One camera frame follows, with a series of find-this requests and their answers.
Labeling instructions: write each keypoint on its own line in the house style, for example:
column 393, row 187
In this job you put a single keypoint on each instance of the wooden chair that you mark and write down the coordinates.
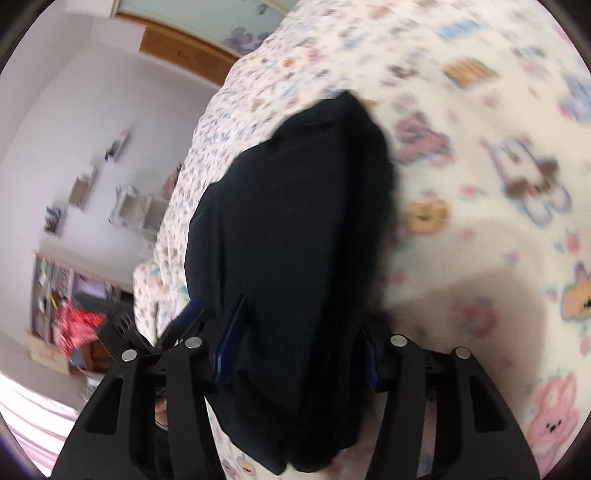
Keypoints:
column 94, row 357

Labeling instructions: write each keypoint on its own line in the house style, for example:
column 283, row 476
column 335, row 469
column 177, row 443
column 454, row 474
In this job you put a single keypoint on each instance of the bear printed blanket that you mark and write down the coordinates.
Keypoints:
column 485, row 221

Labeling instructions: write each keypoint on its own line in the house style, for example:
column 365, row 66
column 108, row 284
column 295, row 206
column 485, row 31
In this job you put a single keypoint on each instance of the pink striped cloth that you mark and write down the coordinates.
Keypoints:
column 37, row 424

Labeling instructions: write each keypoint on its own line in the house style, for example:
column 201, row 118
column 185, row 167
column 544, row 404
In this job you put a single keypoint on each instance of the black pants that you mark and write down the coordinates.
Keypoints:
column 295, row 230

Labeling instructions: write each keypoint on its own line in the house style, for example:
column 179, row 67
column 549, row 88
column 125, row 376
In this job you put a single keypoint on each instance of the red patterned bag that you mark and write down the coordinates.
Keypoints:
column 78, row 325

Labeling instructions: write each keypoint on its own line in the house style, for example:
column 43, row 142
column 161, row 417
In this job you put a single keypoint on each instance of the cluttered bookshelf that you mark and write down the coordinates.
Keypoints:
column 51, row 286

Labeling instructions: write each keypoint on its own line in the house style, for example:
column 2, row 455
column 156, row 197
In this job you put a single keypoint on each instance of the wooden door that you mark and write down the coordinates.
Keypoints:
column 189, row 55

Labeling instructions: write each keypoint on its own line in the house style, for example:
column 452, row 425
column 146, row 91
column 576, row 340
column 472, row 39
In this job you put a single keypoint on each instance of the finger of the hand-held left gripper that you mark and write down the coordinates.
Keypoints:
column 187, row 314
column 120, row 330

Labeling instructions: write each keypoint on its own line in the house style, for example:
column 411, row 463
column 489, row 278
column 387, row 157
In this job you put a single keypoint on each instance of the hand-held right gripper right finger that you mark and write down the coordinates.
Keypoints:
column 415, row 383

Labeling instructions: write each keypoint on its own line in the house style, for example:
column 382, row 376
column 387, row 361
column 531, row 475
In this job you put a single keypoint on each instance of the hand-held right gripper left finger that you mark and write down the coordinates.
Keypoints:
column 184, row 383

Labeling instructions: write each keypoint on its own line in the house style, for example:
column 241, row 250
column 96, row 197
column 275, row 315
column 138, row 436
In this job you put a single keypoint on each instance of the frosted glass sliding wardrobe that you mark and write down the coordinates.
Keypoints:
column 198, row 18

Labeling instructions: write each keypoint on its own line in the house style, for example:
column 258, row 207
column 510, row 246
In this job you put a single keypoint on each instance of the cardboard box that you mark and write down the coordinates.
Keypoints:
column 46, row 353

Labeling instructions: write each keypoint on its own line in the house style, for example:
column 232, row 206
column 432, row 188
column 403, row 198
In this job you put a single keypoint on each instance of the white storage rack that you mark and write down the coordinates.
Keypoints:
column 136, row 207

